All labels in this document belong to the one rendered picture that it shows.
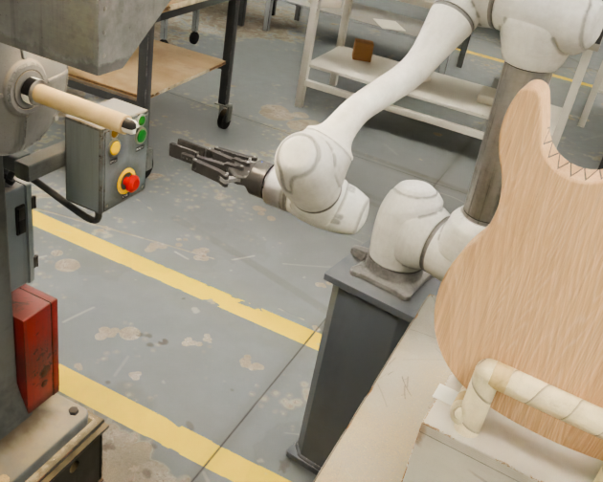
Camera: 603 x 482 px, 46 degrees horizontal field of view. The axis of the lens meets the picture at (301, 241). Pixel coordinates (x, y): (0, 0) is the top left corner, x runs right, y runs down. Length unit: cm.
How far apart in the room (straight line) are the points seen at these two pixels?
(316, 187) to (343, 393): 96
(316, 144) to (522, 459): 59
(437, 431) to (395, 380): 33
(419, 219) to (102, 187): 75
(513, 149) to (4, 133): 87
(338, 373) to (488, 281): 123
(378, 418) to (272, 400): 136
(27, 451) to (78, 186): 70
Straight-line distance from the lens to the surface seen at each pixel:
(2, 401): 190
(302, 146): 119
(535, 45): 149
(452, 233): 170
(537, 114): 75
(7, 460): 191
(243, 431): 237
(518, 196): 78
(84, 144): 153
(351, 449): 109
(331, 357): 201
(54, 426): 197
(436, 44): 150
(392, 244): 180
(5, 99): 128
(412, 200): 176
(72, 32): 99
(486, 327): 86
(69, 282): 296
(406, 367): 126
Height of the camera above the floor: 171
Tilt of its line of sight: 31 degrees down
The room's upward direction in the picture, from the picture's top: 11 degrees clockwise
